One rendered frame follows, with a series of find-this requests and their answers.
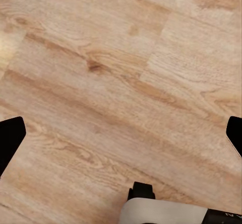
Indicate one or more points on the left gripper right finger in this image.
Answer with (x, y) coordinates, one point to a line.
(234, 132)

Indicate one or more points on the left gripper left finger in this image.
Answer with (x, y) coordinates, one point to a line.
(12, 133)

